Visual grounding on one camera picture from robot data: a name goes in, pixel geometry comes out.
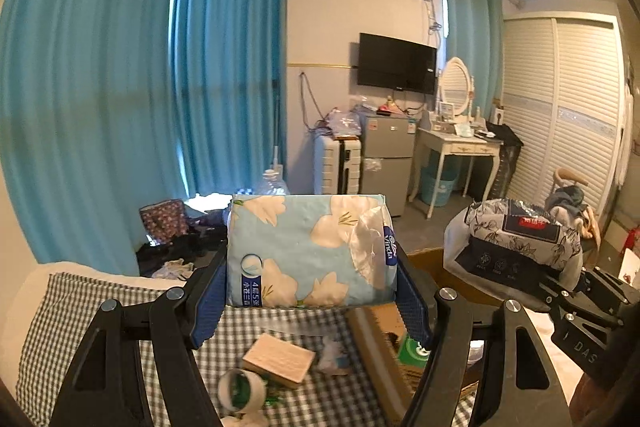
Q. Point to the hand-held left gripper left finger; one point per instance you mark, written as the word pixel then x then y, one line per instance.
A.
pixel 207 307

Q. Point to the teal waste bin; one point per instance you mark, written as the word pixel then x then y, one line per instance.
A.
pixel 437 187

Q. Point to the clear plastic bags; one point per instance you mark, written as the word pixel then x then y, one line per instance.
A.
pixel 342 124

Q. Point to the wooden chair with clothes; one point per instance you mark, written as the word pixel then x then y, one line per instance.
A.
pixel 570 177

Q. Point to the pile of dark clothes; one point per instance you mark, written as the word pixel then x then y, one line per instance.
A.
pixel 180 249

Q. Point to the narrow teal curtain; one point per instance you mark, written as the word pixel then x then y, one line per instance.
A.
pixel 230 67

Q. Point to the white suitcase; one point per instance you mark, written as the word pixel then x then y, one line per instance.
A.
pixel 330 167

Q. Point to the white photo frame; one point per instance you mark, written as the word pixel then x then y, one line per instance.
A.
pixel 446 110

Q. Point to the small red object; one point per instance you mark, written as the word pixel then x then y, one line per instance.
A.
pixel 385 109

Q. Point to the black bag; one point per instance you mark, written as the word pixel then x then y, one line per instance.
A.
pixel 505 157

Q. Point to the crumpled white cloth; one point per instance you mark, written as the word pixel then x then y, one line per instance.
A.
pixel 175 269

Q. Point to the brown cardboard box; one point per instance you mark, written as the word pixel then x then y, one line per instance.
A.
pixel 380 372

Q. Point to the white red box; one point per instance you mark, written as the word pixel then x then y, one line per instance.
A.
pixel 631 257

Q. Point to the blue floral tissue pack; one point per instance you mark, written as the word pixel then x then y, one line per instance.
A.
pixel 300 252

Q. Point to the small grey fridge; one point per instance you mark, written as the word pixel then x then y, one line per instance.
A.
pixel 387 157

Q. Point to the wide teal curtain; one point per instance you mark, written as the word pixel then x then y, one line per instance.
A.
pixel 85 97

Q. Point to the black wall television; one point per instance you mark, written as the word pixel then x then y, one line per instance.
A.
pixel 397 63

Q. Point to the dark patterned bag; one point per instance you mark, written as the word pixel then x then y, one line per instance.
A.
pixel 162 222

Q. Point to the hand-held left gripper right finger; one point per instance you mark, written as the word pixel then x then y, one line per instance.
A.
pixel 415 307

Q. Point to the small crumpled white plastic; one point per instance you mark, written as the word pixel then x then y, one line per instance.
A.
pixel 335 357

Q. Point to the white tape roll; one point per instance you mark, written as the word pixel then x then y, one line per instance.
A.
pixel 235 394

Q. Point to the teal curtain beside wardrobe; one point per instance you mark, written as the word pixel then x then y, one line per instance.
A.
pixel 475 27

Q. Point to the small brown wooden box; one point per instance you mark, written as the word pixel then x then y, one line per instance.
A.
pixel 280 359

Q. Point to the floral print plastic package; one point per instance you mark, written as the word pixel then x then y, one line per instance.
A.
pixel 515 232

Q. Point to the clothes heap on chair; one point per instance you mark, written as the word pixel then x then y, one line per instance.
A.
pixel 570 202

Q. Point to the white louvred wardrobe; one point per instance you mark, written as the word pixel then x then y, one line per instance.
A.
pixel 560 107

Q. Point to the green plastic wrapper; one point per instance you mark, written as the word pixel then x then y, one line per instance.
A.
pixel 274 399

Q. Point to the large clear water jug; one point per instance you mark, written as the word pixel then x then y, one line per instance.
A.
pixel 274 184

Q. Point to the green white flat box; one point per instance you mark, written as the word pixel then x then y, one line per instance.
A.
pixel 412 349

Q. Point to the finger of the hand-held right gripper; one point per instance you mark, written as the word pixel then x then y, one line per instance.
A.
pixel 530 302
pixel 565 282

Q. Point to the white dressing table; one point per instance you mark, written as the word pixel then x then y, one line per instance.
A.
pixel 460 147

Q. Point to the white oval mirror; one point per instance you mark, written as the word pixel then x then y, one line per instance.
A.
pixel 456 87

